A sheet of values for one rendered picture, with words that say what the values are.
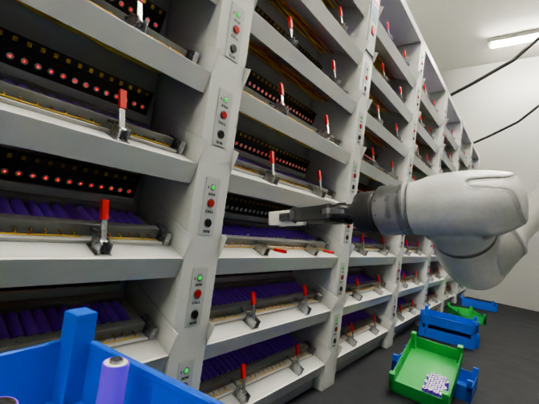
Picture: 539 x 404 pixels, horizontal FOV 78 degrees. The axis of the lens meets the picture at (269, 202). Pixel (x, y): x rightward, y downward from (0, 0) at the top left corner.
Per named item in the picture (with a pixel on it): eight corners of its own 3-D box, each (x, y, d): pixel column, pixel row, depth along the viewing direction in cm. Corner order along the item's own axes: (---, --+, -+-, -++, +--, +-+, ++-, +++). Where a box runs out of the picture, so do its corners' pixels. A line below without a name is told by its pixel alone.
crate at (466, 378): (476, 387, 141) (479, 368, 142) (470, 403, 125) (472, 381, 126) (403, 361, 160) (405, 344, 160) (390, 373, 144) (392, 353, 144)
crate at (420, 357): (447, 414, 115) (448, 395, 113) (388, 390, 127) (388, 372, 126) (463, 361, 138) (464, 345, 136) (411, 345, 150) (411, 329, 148)
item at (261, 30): (352, 114, 126) (368, 79, 124) (245, 29, 78) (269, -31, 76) (311, 102, 138) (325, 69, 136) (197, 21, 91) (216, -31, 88)
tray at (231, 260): (333, 268, 123) (344, 244, 121) (210, 275, 75) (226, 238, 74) (293, 241, 135) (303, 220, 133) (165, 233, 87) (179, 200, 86)
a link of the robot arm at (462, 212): (400, 216, 51) (423, 259, 59) (529, 208, 41) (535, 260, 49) (407, 164, 56) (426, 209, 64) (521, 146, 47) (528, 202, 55)
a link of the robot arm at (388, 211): (402, 177, 54) (366, 182, 58) (406, 233, 52) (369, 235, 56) (417, 186, 61) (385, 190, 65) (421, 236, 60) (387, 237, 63)
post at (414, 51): (392, 345, 182) (426, 44, 191) (387, 349, 174) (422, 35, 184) (357, 333, 194) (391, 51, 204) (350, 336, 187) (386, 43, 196)
